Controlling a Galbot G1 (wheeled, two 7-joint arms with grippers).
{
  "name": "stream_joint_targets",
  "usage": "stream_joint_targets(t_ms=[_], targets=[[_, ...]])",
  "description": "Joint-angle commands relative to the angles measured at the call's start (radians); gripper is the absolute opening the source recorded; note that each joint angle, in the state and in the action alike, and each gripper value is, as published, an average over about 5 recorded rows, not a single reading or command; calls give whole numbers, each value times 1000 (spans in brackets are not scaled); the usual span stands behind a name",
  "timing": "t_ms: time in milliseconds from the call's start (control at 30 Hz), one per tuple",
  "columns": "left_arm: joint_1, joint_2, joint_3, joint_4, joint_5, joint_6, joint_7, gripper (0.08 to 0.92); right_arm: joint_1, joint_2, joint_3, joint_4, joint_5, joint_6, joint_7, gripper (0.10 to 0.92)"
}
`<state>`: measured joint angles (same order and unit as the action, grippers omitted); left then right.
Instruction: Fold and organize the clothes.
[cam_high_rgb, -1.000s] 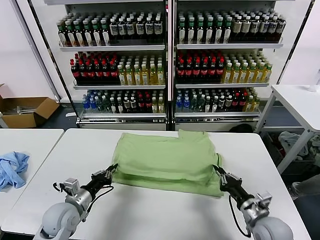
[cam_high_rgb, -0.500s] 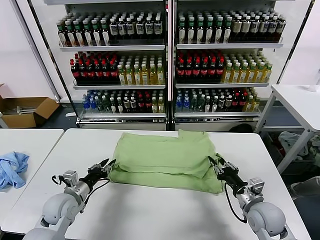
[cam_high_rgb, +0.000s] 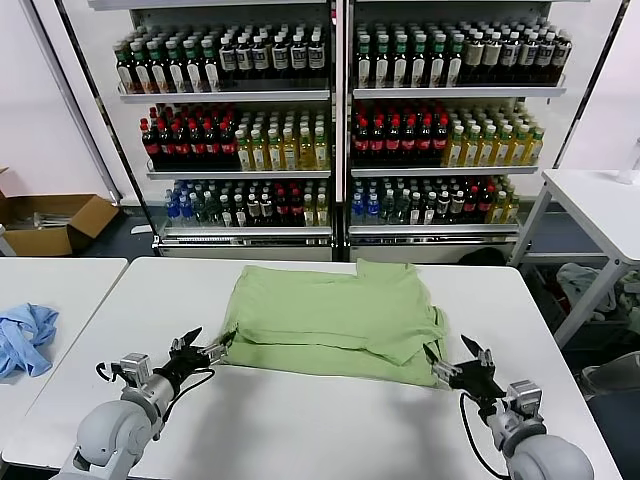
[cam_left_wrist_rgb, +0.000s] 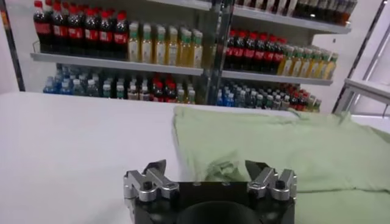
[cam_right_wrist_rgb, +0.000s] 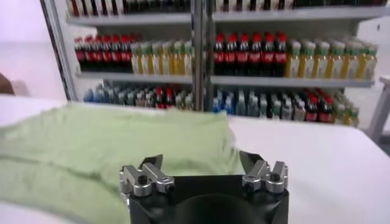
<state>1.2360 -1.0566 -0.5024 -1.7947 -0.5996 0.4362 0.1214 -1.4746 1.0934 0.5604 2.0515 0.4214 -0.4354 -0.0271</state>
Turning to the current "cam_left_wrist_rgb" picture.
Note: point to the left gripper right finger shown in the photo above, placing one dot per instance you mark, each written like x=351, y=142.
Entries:
x=274, y=185

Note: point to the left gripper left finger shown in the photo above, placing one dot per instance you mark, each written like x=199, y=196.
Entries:
x=146, y=185

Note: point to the white side table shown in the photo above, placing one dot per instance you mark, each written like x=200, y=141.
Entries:
x=365, y=86

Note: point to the light green t-shirt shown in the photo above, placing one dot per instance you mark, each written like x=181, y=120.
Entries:
x=274, y=146

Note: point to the glass cooler door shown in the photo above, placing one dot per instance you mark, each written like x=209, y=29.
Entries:
x=359, y=58
x=12, y=45

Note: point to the beverage display shelf unit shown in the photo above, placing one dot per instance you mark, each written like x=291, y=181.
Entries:
x=122, y=64
x=274, y=77

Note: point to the small red cap cola bottle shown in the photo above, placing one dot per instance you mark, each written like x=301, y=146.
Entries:
x=301, y=103
x=159, y=92
x=171, y=93
x=294, y=102

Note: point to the small white label bottle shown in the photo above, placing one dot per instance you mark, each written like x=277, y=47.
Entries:
x=106, y=92
x=120, y=92
x=268, y=102
x=259, y=102

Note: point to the small blue water bottle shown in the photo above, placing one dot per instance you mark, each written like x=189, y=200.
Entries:
x=220, y=99
x=230, y=100
x=65, y=88
x=49, y=86

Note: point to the small dark tea bottle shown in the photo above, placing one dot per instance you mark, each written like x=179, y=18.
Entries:
x=144, y=94
x=276, y=103
x=133, y=93
x=285, y=103

